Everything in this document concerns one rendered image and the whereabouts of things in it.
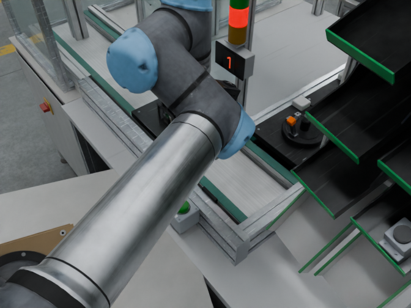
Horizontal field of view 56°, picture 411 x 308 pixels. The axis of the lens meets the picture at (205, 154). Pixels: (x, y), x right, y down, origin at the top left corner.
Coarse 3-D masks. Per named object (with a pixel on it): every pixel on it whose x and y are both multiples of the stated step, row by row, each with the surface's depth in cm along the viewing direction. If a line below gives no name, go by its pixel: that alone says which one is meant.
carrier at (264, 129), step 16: (288, 112) 129; (304, 112) 129; (256, 128) 124; (272, 128) 124; (288, 128) 121; (304, 128) 120; (272, 144) 119; (288, 144) 119; (304, 144) 117; (320, 144) 119; (288, 160) 116
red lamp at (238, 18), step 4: (232, 8) 98; (248, 8) 98; (232, 12) 98; (236, 12) 98; (240, 12) 98; (244, 12) 98; (232, 16) 99; (236, 16) 98; (240, 16) 98; (244, 16) 99; (232, 20) 100; (236, 20) 99; (240, 20) 99; (244, 20) 100; (232, 24) 101; (236, 24) 100; (240, 24) 100; (244, 24) 100
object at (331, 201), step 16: (304, 160) 81; (320, 160) 81; (336, 160) 80; (368, 160) 78; (304, 176) 81; (320, 176) 80; (336, 176) 78; (352, 176) 77; (368, 176) 76; (384, 176) 72; (320, 192) 78; (336, 192) 77; (352, 192) 76; (368, 192) 74; (336, 208) 75
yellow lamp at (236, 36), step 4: (228, 28) 103; (232, 28) 101; (236, 28) 101; (240, 28) 101; (244, 28) 101; (228, 32) 104; (232, 32) 102; (236, 32) 102; (240, 32) 102; (244, 32) 102; (228, 36) 104; (232, 36) 103; (236, 36) 102; (240, 36) 102; (244, 36) 103; (228, 40) 105; (232, 40) 104; (236, 40) 103; (240, 40) 103; (244, 40) 104; (236, 44) 104; (240, 44) 104
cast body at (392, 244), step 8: (400, 224) 65; (408, 224) 65; (392, 232) 65; (400, 232) 64; (408, 232) 63; (384, 240) 68; (392, 240) 64; (400, 240) 63; (408, 240) 63; (384, 248) 67; (392, 248) 66; (400, 248) 63; (408, 248) 63; (392, 256) 66; (400, 256) 65; (408, 256) 67
